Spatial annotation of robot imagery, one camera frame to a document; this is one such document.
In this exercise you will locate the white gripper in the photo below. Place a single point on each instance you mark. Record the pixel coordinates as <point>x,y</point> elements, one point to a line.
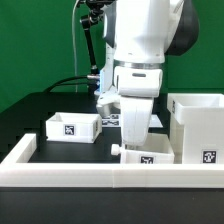
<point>137,87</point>

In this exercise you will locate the white drawer cabinet box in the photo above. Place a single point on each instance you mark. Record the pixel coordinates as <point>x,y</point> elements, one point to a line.
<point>197,127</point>

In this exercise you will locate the white front drawer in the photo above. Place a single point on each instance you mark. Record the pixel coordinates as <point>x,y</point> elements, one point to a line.
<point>156,150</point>

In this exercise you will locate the white drawer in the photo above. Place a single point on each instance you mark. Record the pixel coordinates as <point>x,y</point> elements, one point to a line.
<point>156,150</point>
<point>73,127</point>

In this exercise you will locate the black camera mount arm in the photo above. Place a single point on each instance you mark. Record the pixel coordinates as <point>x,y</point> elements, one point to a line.
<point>87,21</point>

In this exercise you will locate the white U-shaped barrier frame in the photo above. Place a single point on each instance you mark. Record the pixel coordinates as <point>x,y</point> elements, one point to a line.
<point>17,171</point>

